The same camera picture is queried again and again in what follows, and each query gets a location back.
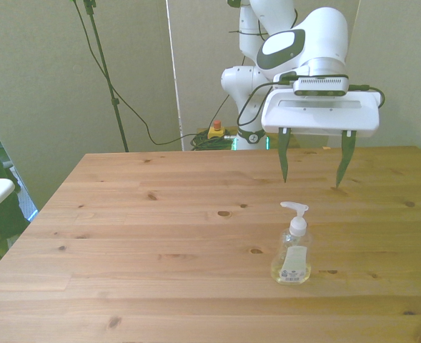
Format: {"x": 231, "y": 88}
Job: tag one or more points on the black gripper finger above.
{"x": 346, "y": 157}
{"x": 284, "y": 157}

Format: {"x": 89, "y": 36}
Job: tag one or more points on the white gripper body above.
{"x": 321, "y": 119}

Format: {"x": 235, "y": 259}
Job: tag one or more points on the clear hand soap pump bottle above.
{"x": 291, "y": 264}

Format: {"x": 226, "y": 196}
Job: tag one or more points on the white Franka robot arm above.
{"x": 321, "y": 32}

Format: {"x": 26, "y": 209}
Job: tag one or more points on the yellow emergency stop button box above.
{"x": 217, "y": 131}

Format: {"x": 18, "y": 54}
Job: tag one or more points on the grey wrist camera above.
{"x": 321, "y": 85}

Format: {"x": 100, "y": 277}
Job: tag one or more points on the white vertical wall trim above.
{"x": 176, "y": 89}

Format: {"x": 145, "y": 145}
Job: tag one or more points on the black tripod camera stand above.
{"x": 106, "y": 78}

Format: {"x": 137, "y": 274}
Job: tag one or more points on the grey exterior camera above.
{"x": 88, "y": 3}

